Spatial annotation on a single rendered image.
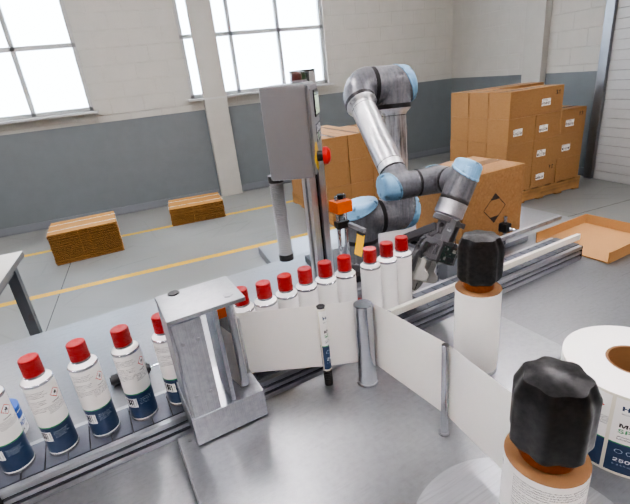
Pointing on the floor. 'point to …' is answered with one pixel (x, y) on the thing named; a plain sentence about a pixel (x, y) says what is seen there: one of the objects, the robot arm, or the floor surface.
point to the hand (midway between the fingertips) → (413, 284)
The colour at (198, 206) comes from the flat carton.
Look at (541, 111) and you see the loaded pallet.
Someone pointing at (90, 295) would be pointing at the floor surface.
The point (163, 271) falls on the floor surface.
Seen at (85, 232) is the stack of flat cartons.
